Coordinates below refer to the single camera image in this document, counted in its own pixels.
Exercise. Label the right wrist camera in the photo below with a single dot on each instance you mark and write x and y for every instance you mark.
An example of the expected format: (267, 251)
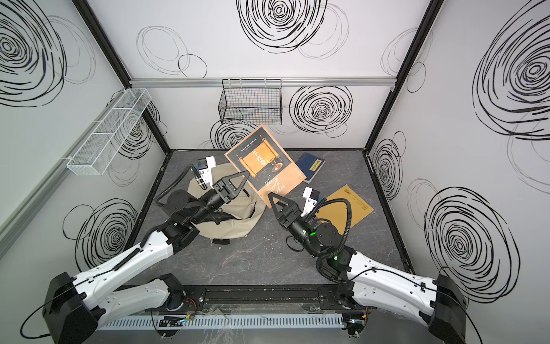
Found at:
(311, 197)

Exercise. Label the white mesh wall shelf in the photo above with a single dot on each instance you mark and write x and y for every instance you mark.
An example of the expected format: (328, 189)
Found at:
(121, 131)

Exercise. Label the black wire wall basket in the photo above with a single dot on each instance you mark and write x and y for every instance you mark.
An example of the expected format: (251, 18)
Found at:
(251, 100)

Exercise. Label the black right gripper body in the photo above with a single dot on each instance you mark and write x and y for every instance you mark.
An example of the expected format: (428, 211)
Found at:
(306, 236)

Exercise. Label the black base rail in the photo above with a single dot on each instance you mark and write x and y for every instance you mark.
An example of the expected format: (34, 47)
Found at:
(324, 297)

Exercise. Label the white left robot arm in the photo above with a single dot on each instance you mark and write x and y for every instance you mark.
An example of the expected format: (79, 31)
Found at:
(77, 306)

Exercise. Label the brown black cover book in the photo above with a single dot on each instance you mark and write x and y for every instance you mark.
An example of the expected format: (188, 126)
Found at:
(271, 168)

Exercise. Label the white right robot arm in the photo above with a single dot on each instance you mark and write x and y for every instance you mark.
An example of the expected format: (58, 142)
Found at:
(436, 303)

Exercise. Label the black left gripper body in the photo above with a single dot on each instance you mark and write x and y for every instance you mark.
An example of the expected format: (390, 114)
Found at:
(208, 204)

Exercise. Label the dark blue book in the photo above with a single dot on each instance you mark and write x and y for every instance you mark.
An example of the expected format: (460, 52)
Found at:
(310, 165)

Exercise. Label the white slotted cable duct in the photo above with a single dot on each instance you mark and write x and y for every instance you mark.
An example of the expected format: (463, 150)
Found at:
(223, 322)

